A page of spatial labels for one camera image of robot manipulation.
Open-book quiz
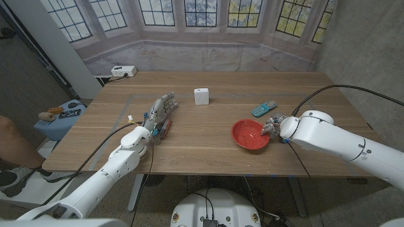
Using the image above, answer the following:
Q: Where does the black round floor fan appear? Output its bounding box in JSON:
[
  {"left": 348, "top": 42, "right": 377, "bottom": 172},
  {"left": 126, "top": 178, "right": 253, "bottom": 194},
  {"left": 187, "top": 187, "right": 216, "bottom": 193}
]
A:
[{"left": 143, "top": 174, "right": 167, "bottom": 187}]

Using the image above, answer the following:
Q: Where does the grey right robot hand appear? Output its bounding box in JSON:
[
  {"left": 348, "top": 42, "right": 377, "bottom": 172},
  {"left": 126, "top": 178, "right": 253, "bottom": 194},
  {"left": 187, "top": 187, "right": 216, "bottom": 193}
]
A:
[{"left": 260, "top": 115, "right": 288, "bottom": 139}]

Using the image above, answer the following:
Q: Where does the red bowl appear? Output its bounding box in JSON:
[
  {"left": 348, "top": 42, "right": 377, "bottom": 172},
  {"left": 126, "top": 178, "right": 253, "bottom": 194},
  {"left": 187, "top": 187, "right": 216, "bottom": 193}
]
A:
[{"left": 230, "top": 119, "right": 271, "bottom": 151}]

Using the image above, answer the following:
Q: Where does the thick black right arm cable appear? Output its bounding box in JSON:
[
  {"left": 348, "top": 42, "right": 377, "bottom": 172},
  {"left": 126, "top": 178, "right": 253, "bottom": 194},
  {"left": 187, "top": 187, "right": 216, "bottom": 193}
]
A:
[{"left": 290, "top": 84, "right": 404, "bottom": 117}]

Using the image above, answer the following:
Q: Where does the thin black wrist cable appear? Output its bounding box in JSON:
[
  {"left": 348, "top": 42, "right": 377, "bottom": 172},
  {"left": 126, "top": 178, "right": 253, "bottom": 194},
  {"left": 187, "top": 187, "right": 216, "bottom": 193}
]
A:
[
  {"left": 129, "top": 134, "right": 156, "bottom": 227},
  {"left": 286, "top": 141, "right": 324, "bottom": 227}
]

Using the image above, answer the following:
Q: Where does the black remote control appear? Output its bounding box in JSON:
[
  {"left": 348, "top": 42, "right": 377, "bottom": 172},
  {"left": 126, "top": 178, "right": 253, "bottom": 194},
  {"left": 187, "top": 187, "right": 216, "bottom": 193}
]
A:
[{"left": 58, "top": 108, "right": 82, "bottom": 119}]

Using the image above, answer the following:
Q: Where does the grey black sneaker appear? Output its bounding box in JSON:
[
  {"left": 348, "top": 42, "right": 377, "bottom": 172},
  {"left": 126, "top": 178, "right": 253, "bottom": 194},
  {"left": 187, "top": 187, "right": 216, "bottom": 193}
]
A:
[
  {"left": 39, "top": 168, "right": 80, "bottom": 183},
  {"left": 0, "top": 166, "right": 32, "bottom": 198}
]

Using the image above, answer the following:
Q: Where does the white floor platform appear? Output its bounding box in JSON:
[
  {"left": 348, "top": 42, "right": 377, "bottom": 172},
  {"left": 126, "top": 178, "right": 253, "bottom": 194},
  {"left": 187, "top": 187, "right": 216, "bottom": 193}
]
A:
[{"left": 0, "top": 140, "right": 86, "bottom": 209}]

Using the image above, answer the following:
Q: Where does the person's bare leg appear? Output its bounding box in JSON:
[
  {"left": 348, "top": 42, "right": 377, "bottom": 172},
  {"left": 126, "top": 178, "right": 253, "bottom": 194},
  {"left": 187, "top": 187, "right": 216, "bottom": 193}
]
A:
[{"left": 0, "top": 115, "right": 45, "bottom": 170}]

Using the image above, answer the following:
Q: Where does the white power strip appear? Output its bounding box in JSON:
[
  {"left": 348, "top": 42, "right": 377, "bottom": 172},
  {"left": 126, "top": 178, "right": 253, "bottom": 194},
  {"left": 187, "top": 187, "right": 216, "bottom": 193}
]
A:
[{"left": 110, "top": 65, "right": 138, "bottom": 78}]

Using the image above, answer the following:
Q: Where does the white cube charger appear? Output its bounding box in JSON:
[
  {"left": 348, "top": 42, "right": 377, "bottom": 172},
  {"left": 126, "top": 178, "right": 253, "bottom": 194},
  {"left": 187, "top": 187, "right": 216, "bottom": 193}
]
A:
[{"left": 194, "top": 88, "right": 210, "bottom": 106}]

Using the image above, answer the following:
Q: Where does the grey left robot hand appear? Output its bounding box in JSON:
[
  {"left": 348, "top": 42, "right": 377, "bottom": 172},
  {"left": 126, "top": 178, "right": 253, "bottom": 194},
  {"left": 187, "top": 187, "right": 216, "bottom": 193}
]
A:
[{"left": 142, "top": 91, "right": 179, "bottom": 135}]

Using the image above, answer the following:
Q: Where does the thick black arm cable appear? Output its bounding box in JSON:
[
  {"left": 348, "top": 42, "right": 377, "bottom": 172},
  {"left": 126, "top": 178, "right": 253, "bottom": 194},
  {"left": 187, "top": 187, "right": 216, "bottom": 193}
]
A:
[
  {"left": 42, "top": 121, "right": 145, "bottom": 206},
  {"left": 290, "top": 84, "right": 404, "bottom": 117}
]

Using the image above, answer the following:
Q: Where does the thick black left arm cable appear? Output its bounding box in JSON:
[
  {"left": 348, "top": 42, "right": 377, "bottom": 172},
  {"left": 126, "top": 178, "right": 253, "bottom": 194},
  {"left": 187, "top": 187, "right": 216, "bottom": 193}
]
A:
[{"left": 42, "top": 121, "right": 145, "bottom": 206}]

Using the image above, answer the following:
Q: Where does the white cable under table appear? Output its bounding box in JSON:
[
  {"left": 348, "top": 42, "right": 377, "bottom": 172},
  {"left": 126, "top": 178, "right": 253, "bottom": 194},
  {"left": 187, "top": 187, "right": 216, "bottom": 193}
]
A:
[{"left": 242, "top": 176, "right": 282, "bottom": 221}]

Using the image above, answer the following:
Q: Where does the red-brown folding multitool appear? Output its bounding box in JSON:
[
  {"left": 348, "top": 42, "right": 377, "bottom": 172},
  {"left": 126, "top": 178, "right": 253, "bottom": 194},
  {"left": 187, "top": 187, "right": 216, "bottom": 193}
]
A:
[{"left": 159, "top": 118, "right": 173, "bottom": 141}]

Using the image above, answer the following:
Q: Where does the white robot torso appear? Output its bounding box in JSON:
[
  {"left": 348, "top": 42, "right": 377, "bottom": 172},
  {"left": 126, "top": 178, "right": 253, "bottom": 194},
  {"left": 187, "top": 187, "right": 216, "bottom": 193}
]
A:
[{"left": 170, "top": 188, "right": 262, "bottom": 227}]

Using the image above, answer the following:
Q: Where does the blue stool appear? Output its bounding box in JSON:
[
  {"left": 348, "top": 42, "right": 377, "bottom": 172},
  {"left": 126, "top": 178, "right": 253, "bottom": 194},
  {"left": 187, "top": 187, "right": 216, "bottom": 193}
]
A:
[{"left": 33, "top": 99, "right": 88, "bottom": 142}]

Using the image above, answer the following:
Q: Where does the thin black left wrist cable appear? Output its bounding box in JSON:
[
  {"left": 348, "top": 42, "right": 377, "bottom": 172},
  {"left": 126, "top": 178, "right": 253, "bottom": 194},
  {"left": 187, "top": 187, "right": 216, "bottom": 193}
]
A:
[{"left": 129, "top": 134, "right": 156, "bottom": 227}]

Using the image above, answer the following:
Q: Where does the teal mobile phone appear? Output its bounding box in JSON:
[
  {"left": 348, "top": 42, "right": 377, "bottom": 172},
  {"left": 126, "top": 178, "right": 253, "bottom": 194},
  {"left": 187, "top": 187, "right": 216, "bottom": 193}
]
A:
[{"left": 251, "top": 100, "right": 278, "bottom": 118}]

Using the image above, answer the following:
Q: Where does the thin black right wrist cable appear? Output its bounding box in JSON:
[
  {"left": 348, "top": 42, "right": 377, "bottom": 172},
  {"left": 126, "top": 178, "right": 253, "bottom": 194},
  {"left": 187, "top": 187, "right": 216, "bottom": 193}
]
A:
[{"left": 286, "top": 141, "right": 324, "bottom": 227}]

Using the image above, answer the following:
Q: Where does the printed window backdrop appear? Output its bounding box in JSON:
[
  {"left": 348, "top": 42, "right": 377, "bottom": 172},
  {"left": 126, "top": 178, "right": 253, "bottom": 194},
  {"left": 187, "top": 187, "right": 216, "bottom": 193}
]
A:
[{"left": 39, "top": 0, "right": 338, "bottom": 76}]

